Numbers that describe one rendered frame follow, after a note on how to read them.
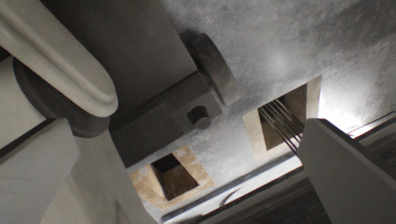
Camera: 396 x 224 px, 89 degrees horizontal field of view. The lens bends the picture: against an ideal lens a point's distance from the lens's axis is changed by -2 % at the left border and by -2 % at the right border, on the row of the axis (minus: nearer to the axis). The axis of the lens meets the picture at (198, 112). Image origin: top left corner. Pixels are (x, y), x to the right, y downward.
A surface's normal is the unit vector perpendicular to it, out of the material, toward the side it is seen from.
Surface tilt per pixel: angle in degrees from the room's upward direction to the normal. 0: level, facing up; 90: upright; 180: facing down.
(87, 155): 90
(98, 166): 90
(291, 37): 0
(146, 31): 0
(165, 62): 0
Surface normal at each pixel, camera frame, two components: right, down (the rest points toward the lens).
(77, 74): 0.82, 0.07
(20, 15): 0.86, -0.51
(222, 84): 0.18, 0.50
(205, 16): 0.30, 0.62
